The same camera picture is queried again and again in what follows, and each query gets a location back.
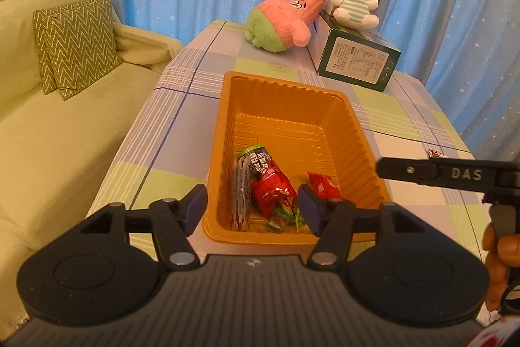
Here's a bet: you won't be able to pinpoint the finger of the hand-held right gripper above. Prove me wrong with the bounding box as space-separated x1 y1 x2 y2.
376 156 495 194

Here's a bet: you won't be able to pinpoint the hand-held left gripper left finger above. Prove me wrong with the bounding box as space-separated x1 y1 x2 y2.
79 184 209 270

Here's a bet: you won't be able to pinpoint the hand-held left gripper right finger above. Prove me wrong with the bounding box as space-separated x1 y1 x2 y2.
298 185 432 270

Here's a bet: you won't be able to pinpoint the green candy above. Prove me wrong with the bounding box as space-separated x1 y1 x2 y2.
266 206 306 234

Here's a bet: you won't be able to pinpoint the red snack packet white print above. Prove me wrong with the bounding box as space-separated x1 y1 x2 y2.
251 164 297 217

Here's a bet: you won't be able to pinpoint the clear packet dark snacks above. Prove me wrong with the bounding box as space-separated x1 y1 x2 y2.
231 157 255 231

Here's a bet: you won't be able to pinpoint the black packet green top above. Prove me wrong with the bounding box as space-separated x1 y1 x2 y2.
237 144 278 180

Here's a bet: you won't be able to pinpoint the orange plastic tray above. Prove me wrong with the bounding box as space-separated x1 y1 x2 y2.
201 71 391 247

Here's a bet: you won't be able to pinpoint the person's right hand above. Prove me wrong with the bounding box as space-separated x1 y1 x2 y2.
482 221 520 312

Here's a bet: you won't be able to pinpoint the checked tablecloth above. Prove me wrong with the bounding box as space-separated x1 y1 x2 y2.
84 19 495 331

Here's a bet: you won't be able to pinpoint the green box white label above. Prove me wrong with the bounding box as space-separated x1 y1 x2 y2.
306 9 402 93

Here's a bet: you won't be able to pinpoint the red printed cloth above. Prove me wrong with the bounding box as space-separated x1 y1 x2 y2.
472 315 520 347

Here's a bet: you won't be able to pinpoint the light green sofa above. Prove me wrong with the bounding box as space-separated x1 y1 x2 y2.
0 0 184 333

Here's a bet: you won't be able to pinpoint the pink green star plush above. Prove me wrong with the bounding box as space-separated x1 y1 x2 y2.
245 0 329 54

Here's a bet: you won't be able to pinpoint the green zigzag cushion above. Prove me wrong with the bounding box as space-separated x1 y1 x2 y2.
32 7 59 96
48 0 123 101

